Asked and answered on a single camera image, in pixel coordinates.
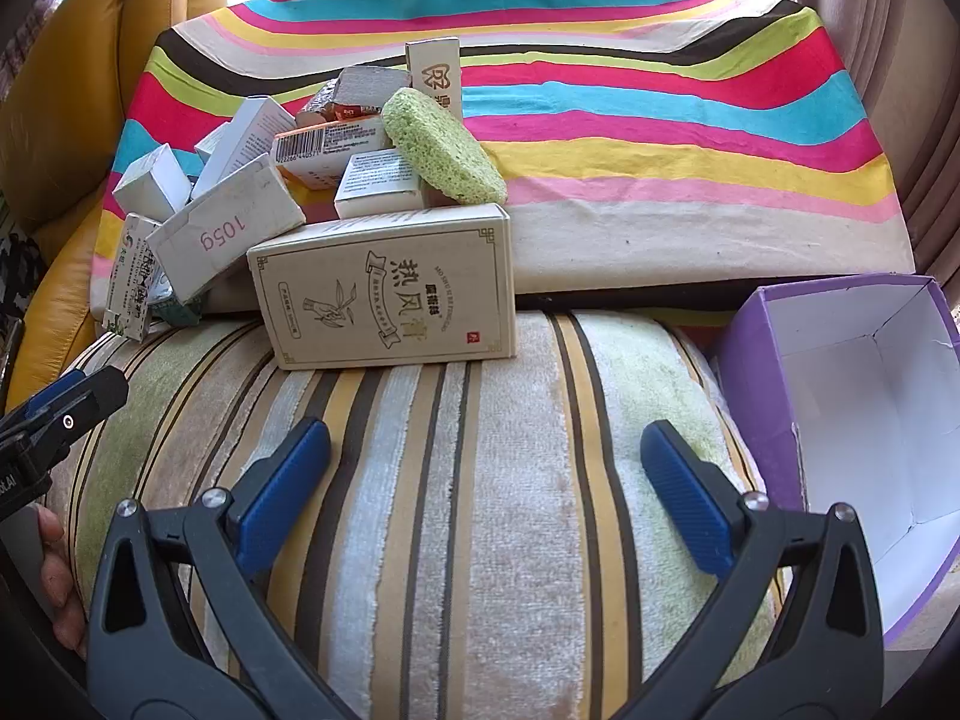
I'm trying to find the orange and white barcode box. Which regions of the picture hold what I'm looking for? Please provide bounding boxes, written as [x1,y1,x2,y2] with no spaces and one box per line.
[272,118,395,190]

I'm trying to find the tall beige and white box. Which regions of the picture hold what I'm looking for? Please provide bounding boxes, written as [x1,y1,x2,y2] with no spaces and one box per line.
[405,37,464,125]

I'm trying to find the white box with grey text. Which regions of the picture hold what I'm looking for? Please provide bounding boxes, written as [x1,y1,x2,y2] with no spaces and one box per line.
[334,148,425,221]

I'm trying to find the green sponge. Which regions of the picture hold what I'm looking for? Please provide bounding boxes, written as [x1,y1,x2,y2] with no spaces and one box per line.
[381,87,509,206]

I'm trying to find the large beige printed box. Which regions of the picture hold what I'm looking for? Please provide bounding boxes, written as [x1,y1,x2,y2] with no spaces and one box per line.
[247,202,520,371]

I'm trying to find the dark green packet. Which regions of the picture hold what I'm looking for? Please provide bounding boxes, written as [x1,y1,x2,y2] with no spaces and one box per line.
[150,281,205,329]

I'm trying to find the small white box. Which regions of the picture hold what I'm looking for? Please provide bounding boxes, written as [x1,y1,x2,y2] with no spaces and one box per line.
[112,144,193,223]

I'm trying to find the colourful striped cloth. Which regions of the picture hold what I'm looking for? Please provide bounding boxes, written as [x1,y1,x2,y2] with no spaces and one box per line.
[90,0,917,331]

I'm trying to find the white box with pink mark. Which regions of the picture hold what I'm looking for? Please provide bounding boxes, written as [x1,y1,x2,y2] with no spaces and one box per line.
[146,153,306,299]

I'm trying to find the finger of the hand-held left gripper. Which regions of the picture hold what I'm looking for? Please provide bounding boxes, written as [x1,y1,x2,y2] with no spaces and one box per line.
[15,366,128,466]
[0,373,85,436]

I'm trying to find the purple cardboard box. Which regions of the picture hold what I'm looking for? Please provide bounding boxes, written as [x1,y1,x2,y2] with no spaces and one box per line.
[709,274,960,650]

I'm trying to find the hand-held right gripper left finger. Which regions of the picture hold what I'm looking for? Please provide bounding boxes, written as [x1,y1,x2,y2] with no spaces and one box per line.
[86,417,361,720]

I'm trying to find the brown curtain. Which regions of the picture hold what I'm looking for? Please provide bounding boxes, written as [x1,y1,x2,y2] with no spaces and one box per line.
[795,0,960,301]

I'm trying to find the beige green striped towel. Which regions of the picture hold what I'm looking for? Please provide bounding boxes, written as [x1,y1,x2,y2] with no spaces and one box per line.
[45,307,796,720]

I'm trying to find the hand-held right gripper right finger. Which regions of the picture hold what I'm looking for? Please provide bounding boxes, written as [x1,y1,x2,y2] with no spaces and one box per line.
[640,420,886,720]

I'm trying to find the person's left hand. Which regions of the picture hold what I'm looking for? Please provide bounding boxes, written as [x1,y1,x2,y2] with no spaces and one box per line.
[34,506,91,655]

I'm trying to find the yellow leather sofa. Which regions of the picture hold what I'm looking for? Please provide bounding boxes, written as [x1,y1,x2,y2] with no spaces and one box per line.
[0,0,226,391]

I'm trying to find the dark patterned cloth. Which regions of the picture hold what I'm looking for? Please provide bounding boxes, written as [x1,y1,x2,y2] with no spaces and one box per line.
[0,229,50,331]

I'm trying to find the green and white narrow box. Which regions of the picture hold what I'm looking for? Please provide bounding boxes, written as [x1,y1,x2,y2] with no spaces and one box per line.
[103,212,175,344]

